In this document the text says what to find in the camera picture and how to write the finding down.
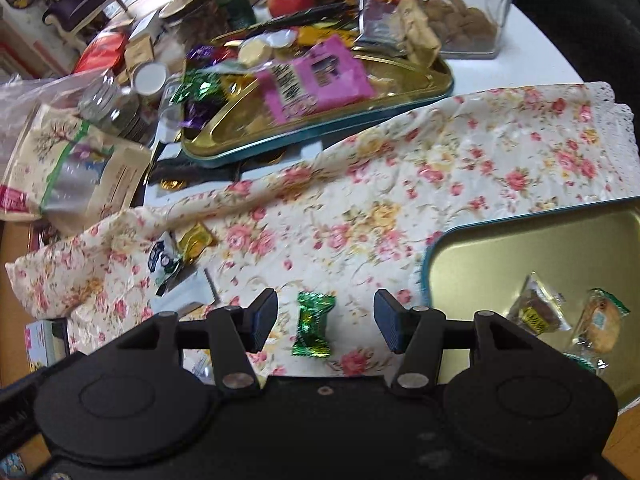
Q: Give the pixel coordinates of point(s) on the heap of green candies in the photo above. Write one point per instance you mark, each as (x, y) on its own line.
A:
(192, 87)

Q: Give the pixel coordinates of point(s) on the black snack bar wrapper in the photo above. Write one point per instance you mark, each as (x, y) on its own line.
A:
(205, 170)

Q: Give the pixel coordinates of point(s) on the small beige sachet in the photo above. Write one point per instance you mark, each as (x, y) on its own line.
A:
(140, 52)

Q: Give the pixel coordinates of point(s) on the pink snack packet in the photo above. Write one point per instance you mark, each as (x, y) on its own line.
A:
(325, 77)

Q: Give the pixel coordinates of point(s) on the brown cake in clear packet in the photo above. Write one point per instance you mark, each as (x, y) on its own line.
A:
(537, 307)

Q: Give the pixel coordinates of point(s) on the long black snack stick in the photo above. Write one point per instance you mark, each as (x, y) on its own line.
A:
(310, 15)

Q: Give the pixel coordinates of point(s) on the silver snack packet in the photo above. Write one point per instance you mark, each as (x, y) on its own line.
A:
(377, 27)

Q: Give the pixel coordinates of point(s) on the small beige printed packet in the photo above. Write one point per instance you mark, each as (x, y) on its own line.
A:
(417, 30)

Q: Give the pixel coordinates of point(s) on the white and blue snack packet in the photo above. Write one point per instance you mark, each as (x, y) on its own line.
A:
(165, 260)

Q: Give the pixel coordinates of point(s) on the green foil candy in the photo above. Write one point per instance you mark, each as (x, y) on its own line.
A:
(314, 327)

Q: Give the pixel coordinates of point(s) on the large beige stand-up pouch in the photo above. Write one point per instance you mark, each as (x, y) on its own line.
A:
(35, 160)

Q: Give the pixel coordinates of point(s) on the glass jar with screw neck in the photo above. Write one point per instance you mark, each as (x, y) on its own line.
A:
(107, 105)

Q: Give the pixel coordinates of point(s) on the gold tin full of snacks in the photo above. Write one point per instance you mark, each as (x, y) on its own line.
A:
(410, 77)

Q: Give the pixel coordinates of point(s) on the gold foil coin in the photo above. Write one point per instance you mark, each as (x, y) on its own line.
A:
(172, 183)

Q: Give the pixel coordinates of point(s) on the heap of purple candies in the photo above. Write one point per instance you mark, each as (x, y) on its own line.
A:
(196, 115)

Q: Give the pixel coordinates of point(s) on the red snack bag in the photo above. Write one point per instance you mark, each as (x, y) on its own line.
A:
(102, 52)

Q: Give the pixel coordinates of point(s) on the cream foil snack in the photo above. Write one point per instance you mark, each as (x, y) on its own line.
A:
(257, 50)

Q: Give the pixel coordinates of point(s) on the jar of brown snacks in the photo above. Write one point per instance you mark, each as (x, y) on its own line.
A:
(195, 17)

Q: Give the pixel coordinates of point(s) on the gold candy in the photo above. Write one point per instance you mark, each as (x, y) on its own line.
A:
(196, 243)

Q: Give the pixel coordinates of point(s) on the floral tablecloth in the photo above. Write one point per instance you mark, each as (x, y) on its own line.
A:
(350, 200)

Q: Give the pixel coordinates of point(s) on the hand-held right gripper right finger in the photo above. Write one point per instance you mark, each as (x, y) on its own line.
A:
(389, 322)

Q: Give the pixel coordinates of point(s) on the cracker in clear packet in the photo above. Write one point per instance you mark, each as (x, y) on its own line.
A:
(600, 322)

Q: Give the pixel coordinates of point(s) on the small glass jar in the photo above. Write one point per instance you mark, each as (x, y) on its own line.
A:
(170, 47)

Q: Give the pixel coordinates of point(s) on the yellow snack packet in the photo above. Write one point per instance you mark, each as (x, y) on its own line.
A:
(320, 33)

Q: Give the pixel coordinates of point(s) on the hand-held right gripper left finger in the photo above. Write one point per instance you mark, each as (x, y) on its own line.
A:
(263, 320)

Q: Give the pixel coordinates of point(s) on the clear plastic bag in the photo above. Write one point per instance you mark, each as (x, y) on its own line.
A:
(30, 92)

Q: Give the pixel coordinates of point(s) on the shallow gold tin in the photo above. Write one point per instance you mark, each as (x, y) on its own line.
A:
(500, 255)

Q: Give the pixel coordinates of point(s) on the clear plastic cookie jar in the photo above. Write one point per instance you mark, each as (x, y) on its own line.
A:
(460, 15)

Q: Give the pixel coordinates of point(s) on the black sofa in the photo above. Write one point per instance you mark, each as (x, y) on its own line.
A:
(575, 10)

